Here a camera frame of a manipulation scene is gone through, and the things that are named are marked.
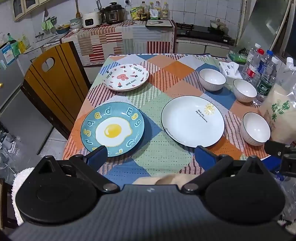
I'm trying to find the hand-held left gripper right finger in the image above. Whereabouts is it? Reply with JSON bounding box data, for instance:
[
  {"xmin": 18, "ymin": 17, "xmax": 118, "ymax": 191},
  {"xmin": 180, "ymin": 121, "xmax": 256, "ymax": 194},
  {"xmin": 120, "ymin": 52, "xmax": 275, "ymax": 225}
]
[{"xmin": 181, "ymin": 146, "xmax": 266, "ymax": 194}]

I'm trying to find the blue fried egg plate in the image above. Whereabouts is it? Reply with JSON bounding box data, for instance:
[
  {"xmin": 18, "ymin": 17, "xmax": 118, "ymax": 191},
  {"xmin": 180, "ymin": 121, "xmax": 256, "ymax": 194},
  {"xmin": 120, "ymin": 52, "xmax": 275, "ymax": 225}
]
[{"xmin": 80, "ymin": 101, "xmax": 146, "ymax": 158}]

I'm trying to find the brown wooden chair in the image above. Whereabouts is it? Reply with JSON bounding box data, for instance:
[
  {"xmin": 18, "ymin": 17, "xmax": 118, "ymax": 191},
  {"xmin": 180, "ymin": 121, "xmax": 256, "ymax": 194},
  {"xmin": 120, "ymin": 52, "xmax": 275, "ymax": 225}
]
[{"xmin": 20, "ymin": 41, "xmax": 91, "ymax": 141}]

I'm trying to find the green plastic basket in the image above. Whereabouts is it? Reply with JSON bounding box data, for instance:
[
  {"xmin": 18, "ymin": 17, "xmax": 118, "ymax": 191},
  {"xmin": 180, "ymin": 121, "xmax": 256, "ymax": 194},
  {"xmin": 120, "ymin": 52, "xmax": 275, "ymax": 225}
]
[{"xmin": 228, "ymin": 47, "xmax": 249, "ymax": 63}]

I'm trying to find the white fluffy cloth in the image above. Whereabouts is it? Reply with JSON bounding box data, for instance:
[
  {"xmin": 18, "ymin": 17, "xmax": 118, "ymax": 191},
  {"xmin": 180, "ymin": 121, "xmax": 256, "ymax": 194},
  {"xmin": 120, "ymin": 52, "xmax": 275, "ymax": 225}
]
[{"xmin": 11, "ymin": 167, "xmax": 35, "ymax": 225}]

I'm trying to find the open window pane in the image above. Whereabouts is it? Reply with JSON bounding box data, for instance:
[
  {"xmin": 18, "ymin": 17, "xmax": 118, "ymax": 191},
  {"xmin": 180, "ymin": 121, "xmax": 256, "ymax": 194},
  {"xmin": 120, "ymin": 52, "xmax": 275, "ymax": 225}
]
[{"xmin": 236, "ymin": 0, "xmax": 296, "ymax": 61}]

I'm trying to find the cream wall cabinet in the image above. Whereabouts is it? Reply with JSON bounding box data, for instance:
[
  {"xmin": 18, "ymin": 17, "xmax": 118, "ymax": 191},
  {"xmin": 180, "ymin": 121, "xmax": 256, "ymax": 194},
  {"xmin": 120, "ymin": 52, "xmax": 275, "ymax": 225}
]
[{"xmin": 11, "ymin": 0, "xmax": 55, "ymax": 22}]

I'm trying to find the clear bag of rice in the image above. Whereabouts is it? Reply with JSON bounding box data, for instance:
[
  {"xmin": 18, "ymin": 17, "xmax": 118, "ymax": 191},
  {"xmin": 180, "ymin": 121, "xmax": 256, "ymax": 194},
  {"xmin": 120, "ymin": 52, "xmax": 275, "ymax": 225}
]
[{"xmin": 259, "ymin": 57, "xmax": 296, "ymax": 144}]

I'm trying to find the green hanging cloth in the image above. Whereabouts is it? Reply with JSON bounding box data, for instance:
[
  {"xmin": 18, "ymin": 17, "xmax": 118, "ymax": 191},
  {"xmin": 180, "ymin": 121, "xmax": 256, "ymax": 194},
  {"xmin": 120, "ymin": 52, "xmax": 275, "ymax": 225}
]
[{"xmin": 42, "ymin": 20, "xmax": 54, "ymax": 32}]

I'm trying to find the clear plastic bag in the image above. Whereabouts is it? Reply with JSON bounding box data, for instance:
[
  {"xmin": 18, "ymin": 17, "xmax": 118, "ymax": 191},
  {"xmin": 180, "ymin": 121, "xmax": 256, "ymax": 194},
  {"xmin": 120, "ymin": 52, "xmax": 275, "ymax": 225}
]
[{"xmin": 275, "ymin": 178, "xmax": 296, "ymax": 234}]

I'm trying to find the green detergent bottle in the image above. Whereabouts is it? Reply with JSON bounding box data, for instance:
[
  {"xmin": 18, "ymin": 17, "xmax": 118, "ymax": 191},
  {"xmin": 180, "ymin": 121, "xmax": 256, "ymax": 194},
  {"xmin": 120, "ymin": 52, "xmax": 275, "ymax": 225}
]
[{"xmin": 7, "ymin": 32, "xmax": 20, "ymax": 56}]

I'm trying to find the yellow snack bag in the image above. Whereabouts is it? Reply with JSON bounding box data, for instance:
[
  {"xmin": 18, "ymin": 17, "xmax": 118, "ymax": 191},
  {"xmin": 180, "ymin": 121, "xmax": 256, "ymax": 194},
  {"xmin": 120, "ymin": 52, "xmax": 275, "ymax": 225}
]
[{"xmin": 130, "ymin": 7, "xmax": 141, "ymax": 20}]

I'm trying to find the clear white cap bottle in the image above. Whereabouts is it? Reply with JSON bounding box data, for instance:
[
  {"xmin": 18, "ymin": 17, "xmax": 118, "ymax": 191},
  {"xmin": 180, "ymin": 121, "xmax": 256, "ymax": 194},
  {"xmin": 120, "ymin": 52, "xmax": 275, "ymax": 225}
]
[{"xmin": 242, "ymin": 43, "xmax": 261, "ymax": 75}]

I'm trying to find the striped patchwork counter cloth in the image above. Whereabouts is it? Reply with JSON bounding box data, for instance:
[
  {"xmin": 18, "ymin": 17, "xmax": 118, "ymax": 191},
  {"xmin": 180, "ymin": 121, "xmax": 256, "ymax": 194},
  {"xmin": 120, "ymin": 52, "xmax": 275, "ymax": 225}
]
[{"xmin": 60, "ymin": 20, "xmax": 177, "ymax": 67}]

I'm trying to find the blue label water bottle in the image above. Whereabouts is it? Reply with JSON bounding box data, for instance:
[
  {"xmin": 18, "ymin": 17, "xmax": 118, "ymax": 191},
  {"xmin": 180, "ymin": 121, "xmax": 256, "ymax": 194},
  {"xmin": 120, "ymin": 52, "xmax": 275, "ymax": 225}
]
[{"xmin": 257, "ymin": 50, "xmax": 275, "ymax": 77}]

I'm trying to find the crumpled clear plastic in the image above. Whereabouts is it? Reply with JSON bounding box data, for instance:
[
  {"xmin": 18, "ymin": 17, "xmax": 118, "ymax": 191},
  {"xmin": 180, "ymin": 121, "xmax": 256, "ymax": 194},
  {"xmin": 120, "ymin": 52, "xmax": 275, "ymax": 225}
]
[{"xmin": 0, "ymin": 125, "xmax": 40, "ymax": 181}]

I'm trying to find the flat white black-edged board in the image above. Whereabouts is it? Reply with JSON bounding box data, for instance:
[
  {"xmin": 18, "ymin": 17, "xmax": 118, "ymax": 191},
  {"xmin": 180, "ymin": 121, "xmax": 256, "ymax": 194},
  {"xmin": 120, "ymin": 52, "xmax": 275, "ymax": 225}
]
[{"xmin": 146, "ymin": 19, "xmax": 175, "ymax": 28}]

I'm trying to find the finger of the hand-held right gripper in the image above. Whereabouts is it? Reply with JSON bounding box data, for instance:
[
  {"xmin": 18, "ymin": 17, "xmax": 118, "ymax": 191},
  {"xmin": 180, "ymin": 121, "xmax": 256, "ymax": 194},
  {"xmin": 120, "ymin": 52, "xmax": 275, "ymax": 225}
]
[
  {"xmin": 275, "ymin": 148, "xmax": 296, "ymax": 181},
  {"xmin": 264, "ymin": 140, "xmax": 292, "ymax": 161}
]

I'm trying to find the yellow detergent bottle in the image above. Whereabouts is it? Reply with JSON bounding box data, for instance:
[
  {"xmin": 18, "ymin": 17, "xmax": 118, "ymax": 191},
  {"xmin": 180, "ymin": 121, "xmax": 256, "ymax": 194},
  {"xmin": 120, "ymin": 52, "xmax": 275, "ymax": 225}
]
[{"xmin": 18, "ymin": 35, "xmax": 30, "ymax": 54}]

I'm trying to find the green label water bottle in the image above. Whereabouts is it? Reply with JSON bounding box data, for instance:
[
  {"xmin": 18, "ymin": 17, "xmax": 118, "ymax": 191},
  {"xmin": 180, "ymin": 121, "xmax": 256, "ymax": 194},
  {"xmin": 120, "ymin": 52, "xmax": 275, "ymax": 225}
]
[{"xmin": 254, "ymin": 57, "xmax": 280, "ymax": 105}]

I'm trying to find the black gas stove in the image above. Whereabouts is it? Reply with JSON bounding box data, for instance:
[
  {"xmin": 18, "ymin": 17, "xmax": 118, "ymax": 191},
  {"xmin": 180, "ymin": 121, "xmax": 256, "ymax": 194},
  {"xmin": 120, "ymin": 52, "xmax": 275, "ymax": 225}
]
[{"xmin": 176, "ymin": 22, "xmax": 235, "ymax": 44}]

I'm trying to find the pale cooking pot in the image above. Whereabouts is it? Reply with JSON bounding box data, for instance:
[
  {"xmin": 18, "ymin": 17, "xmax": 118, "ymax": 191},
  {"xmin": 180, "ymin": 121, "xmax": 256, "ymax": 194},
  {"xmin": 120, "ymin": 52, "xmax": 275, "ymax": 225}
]
[{"xmin": 209, "ymin": 19, "xmax": 228, "ymax": 30}]

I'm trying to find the black steel pressure cooker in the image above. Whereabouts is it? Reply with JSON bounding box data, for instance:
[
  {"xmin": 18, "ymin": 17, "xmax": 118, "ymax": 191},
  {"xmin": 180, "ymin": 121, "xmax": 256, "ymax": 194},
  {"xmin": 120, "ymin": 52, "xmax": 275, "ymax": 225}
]
[{"xmin": 102, "ymin": 2, "xmax": 125, "ymax": 24}]

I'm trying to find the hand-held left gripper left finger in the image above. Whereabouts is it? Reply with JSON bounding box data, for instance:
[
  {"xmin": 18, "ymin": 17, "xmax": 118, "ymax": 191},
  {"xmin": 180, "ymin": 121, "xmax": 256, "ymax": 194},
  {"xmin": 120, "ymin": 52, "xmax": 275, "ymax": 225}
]
[{"xmin": 33, "ymin": 146, "xmax": 121, "ymax": 194}]

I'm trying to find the white ribbed bowl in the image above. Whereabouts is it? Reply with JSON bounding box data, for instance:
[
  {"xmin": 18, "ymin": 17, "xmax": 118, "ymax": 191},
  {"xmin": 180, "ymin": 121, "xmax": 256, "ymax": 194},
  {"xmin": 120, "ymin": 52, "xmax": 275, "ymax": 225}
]
[
  {"xmin": 240, "ymin": 112, "xmax": 271, "ymax": 146},
  {"xmin": 199, "ymin": 68, "xmax": 226, "ymax": 91},
  {"xmin": 232, "ymin": 79, "xmax": 258, "ymax": 103}
]

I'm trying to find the white rice cooker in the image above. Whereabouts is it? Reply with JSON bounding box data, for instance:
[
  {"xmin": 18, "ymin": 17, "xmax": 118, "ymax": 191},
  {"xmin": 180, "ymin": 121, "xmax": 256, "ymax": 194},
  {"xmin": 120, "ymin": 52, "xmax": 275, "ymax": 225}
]
[{"xmin": 83, "ymin": 12, "xmax": 102, "ymax": 29}]

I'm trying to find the beige cloth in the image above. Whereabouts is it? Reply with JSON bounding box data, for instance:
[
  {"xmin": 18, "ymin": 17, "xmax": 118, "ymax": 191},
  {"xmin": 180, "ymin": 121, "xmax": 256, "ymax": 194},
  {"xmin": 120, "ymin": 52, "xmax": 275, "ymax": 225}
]
[{"xmin": 133, "ymin": 174, "xmax": 197, "ymax": 186}]

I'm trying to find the white sun print plate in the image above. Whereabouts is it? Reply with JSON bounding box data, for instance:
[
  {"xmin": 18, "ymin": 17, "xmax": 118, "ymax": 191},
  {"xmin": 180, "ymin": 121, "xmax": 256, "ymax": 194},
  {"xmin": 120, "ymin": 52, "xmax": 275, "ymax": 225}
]
[{"xmin": 161, "ymin": 95, "xmax": 225, "ymax": 148}]

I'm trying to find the white tissue pack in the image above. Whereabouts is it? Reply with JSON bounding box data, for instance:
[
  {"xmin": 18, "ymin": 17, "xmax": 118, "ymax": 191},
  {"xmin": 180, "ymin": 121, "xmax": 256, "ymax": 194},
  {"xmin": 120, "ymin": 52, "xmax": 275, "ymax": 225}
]
[{"xmin": 218, "ymin": 61, "xmax": 242, "ymax": 85}]

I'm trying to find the white pink patterned plate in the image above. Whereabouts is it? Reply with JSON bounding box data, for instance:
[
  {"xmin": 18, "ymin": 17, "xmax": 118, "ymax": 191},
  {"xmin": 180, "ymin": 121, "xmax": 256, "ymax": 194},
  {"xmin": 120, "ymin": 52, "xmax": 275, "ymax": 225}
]
[{"xmin": 102, "ymin": 63, "xmax": 149, "ymax": 91}]

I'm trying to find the checked colourful tablecloth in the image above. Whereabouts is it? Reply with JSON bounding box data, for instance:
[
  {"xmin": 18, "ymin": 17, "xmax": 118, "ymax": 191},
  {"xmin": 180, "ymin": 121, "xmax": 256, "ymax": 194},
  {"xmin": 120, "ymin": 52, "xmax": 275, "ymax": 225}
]
[{"xmin": 62, "ymin": 54, "xmax": 278, "ymax": 186}]

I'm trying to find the red cap water bottle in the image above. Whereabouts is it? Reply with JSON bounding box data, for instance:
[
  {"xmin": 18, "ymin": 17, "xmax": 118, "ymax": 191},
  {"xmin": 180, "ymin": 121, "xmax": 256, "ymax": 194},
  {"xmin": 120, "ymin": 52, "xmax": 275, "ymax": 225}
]
[{"xmin": 245, "ymin": 49, "xmax": 265, "ymax": 87}]

